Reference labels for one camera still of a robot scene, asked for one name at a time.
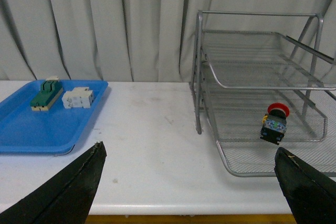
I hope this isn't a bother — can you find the blue plastic tray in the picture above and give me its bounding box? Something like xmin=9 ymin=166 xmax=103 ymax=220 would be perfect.
xmin=1 ymin=80 xmax=108 ymax=154

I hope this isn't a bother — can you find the red emergency stop button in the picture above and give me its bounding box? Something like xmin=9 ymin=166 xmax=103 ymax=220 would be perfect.
xmin=260 ymin=103 xmax=290 ymax=145

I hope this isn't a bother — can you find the white circuit breaker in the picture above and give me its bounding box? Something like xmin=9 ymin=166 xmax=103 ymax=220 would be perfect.
xmin=62 ymin=87 xmax=95 ymax=109

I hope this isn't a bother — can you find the white curtain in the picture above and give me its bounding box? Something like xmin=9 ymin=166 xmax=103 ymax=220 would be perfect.
xmin=1 ymin=0 xmax=335 ymax=82

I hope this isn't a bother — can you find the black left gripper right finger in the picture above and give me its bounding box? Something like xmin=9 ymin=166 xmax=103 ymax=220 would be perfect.
xmin=275 ymin=147 xmax=335 ymax=223

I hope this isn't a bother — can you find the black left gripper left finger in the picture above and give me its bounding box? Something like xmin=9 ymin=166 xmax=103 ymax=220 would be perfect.
xmin=1 ymin=142 xmax=107 ymax=223

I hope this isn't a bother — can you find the silver wire mesh rack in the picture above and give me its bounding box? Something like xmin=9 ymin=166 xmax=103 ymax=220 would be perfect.
xmin=190 ymin=10 xmax=335 ymax=177

